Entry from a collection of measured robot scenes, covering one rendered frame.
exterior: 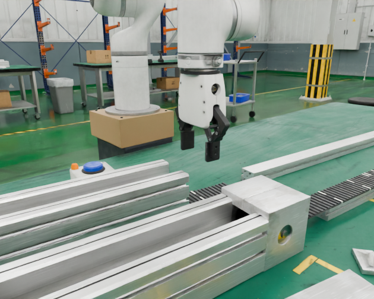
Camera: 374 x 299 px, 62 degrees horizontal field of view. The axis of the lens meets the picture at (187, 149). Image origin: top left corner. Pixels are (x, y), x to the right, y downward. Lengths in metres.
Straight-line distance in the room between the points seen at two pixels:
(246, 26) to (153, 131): 0.56
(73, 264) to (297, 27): 13.06
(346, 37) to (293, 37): 2.10
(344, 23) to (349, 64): 1.36
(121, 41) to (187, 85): 0.49
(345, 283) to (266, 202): 0.17
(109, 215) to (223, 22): 0.37
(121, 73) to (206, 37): 0.54
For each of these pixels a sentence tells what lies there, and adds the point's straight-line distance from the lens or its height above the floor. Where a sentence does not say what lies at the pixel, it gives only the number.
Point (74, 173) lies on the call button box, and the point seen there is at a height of 0.84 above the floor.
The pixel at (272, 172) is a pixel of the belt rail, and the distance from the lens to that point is 0.80.
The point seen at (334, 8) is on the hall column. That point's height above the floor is 1.77.
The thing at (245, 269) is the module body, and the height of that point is 0.80.
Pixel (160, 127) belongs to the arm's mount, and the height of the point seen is 0.82.
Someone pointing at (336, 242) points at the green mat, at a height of 0.78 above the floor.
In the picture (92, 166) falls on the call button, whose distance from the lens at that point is 0.67.
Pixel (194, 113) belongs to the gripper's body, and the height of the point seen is 0.97.
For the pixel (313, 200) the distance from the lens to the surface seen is 0.64.
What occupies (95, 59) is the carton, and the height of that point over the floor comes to 0.86.
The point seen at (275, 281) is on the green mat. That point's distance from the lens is 0.48.
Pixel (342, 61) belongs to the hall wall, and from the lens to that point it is 12.42.
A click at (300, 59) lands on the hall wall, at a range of 13.12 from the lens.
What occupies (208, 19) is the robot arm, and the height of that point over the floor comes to 1.13.
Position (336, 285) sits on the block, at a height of 0.87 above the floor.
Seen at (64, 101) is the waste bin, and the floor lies 0.21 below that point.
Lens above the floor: 1.09
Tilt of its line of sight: 18 degrees down
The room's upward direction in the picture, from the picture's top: straight up
